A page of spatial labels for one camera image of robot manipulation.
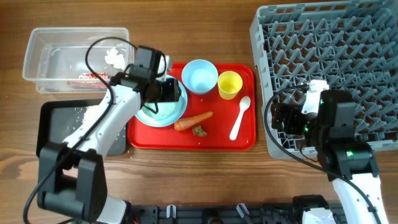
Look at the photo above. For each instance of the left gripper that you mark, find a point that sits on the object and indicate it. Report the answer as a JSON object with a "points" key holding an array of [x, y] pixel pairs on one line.
{"points": [[173, 93]]}

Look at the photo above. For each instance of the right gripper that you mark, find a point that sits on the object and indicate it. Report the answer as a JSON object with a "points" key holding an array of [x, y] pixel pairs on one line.
{"points": [[280, 116]]}

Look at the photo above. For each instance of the light blue bowl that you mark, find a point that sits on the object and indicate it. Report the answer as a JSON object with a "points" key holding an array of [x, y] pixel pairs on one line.
{"points": [[199, 76]]}

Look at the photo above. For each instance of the white plastic spoon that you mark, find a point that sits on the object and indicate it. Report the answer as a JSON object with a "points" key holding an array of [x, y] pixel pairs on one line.
{"points": [[244, 104]]}

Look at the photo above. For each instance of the white tissue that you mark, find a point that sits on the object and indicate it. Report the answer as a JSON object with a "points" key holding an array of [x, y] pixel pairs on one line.
{"points": [[114, 58]]}

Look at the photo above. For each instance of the yellow plastic cup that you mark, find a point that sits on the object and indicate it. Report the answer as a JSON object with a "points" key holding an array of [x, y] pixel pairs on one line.
{"points": [[229, 84]]}

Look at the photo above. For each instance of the red snack wrapper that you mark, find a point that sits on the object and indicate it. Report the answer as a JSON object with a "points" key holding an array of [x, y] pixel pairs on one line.
{"points": [[87, 80]]}

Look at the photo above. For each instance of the rice with peanut shells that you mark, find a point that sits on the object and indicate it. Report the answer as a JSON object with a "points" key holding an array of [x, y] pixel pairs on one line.
{"points": [[88, 113]]}

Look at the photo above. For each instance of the green small bowl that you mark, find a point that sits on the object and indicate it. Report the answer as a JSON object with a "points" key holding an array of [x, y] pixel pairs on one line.
{"points": [[160, 110]]}

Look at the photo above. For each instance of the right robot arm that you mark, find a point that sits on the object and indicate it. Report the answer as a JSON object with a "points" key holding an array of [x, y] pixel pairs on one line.
{"points": [[350, 164]]}

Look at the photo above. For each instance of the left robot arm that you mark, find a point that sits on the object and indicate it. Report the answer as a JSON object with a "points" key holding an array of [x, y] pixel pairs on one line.
{"points": [[71, 179]]}

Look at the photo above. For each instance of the grey dishwasher rack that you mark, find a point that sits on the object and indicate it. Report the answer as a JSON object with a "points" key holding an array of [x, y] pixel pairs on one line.
{"points": [[352, 45]]}

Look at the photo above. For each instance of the light blue plate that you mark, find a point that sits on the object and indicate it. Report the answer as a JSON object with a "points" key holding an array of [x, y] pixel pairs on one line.
{"points": [[179, 111]]}

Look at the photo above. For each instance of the orange carrot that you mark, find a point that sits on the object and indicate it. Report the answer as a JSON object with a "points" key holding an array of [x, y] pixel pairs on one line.
{"points": [[185, 123]]}

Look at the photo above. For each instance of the brown food scrap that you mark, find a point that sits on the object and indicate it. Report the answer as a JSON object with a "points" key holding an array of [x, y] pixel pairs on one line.
{"points": [[198, 131]]}

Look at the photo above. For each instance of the red serving tray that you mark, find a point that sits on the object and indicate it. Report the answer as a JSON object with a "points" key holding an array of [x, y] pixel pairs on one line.
{"points": [[217, 127]]}

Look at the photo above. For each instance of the clear plastic bin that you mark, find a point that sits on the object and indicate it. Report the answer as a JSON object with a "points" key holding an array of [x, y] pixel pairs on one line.
{"points": [[56, 55]]}

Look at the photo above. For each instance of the black plastic tray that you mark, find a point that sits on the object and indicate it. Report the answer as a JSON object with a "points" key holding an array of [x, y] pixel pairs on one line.
{"points": [[59, 119]]}

